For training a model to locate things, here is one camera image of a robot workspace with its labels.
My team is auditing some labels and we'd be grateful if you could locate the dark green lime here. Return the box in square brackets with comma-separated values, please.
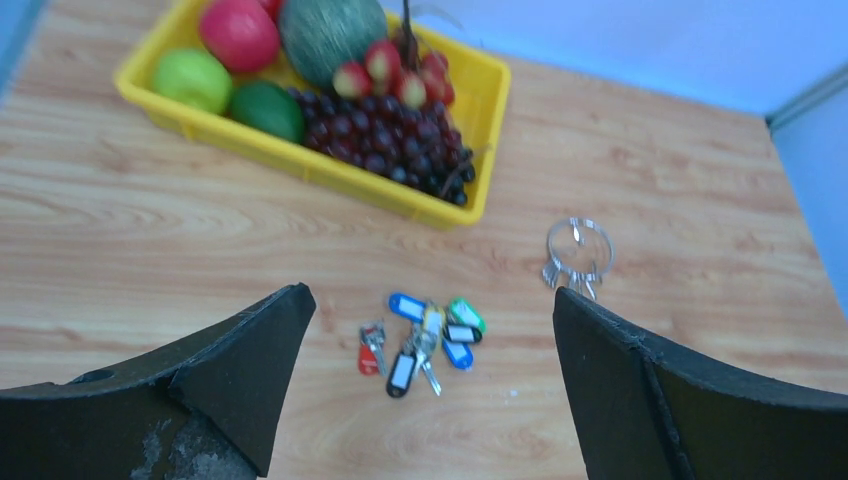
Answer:
[229, 80, 306, 144]

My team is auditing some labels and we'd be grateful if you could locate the green melon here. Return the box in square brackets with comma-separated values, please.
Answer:
[278, 0, 388, 89]

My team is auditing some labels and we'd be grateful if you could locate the yellow tagged key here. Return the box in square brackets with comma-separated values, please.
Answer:
[422, 302, 448, 340]

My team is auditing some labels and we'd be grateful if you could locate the purple grape bunch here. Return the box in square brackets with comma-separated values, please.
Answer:
[288, 88, 476, 207]

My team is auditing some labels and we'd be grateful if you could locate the red apple front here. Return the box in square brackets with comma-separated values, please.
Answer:
[198, 0, 280, 74]

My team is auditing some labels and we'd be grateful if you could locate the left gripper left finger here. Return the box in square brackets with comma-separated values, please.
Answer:
[1, 284, 316, 479]

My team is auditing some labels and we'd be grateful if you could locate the light green lime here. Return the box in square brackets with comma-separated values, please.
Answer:
[151, 48, 233, 115]

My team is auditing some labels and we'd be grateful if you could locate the pile of coloured tagged keys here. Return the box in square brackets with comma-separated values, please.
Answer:
[357, 292, 487, 399]

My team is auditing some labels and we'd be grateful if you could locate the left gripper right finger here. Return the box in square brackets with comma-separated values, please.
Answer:
[553, 288, 847, 479]

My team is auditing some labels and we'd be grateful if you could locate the large silver keyring with clips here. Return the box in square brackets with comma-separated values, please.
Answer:
[541, 217, 616, 301]

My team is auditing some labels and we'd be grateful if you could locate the yellow plastic tray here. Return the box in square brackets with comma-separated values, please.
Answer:
[115, 1, 511, 229]

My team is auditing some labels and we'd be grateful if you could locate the red lychee cluster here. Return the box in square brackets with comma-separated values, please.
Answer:
[332, 33, 456, 110]

